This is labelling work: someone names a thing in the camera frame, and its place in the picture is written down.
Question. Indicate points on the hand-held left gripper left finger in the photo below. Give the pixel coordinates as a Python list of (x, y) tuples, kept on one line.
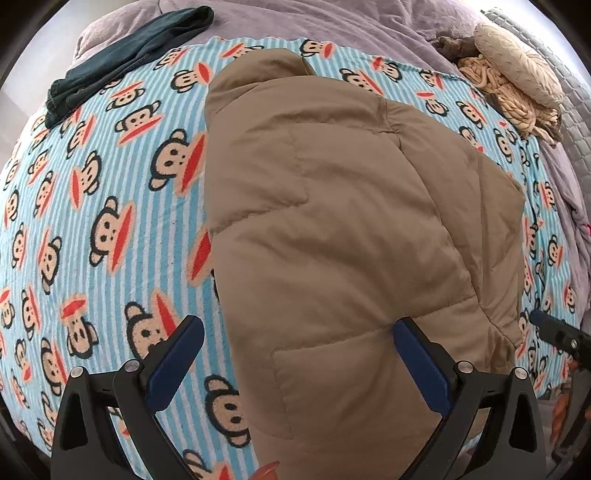
[(178, 360)]

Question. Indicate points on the tan puffer jacket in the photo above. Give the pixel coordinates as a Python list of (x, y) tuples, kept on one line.
[(346, 207)]

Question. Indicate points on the monkey print striped blanket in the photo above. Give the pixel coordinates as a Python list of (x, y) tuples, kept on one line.
[(92, 184)]

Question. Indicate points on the purple fleece blanket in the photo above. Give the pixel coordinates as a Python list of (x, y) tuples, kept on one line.
[(323, 18)]

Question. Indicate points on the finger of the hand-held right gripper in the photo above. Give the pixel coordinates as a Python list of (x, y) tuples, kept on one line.
[(561, 334)]

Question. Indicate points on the dark brown plush toy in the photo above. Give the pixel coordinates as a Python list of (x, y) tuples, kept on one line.
[(455, 46)]

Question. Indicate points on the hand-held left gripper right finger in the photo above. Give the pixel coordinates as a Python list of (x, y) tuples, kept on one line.
[(422, 362)]

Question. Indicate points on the round beige pleated pillow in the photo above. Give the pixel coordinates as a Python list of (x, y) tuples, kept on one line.
[(517, 60)]

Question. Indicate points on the cream knitted throw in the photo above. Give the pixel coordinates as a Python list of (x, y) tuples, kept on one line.
[(512, 108)]

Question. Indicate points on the blue denim jeans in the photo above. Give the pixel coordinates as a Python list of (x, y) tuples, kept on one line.
[(134, 46)]

